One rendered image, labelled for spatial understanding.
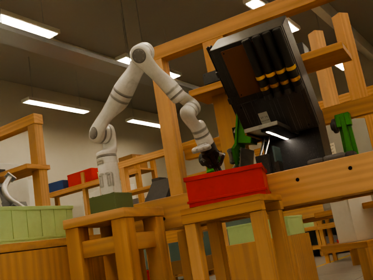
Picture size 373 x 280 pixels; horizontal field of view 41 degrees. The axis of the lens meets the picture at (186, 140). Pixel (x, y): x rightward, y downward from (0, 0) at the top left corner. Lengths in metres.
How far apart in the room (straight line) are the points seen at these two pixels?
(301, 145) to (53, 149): 9.16
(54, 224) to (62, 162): 8.89
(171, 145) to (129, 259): 1.21
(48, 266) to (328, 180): 1.27
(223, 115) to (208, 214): 1.12
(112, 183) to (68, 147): 9.46
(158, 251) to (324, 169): 0.79
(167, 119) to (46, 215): 1.03
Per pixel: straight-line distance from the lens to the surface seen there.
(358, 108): 2.84
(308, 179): 2.14
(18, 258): 2.31
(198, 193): 1.99
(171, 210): 2.39
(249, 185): 1.96
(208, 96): 3.00
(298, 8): 3.00
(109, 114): 2.24
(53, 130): 11.49
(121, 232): 2.07
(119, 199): 2.20
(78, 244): 2.20
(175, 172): 3.08
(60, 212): 2.62
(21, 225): 2.45
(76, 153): 11.80
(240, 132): 2.52
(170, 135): 3.12
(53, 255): 2.41
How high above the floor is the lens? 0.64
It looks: 12 degrees up
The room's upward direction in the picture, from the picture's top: 10 degrees counter-clockwise
